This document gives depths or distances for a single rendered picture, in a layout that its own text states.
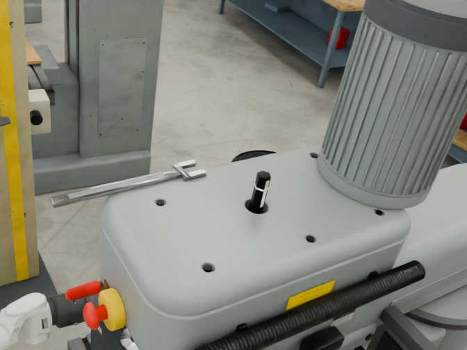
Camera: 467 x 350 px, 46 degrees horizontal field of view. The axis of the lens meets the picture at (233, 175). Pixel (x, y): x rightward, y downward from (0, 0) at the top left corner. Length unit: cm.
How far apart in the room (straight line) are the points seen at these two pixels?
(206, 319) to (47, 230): 292
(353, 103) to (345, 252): 23
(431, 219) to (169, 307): 65
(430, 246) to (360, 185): 28
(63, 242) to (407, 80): 292
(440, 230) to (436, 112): 38
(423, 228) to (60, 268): 253
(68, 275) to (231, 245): 260
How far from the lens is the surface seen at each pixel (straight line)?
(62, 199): 81
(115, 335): 164
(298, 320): 82
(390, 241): 91
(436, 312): 130
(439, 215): 121
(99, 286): 94
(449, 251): 118
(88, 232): 358
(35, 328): 156
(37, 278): 328
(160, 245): 75
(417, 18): 79
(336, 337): 98
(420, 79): 82
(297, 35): 650
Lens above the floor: 241
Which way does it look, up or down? 35 degrees down
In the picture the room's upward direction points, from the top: 11 degrees clockwise
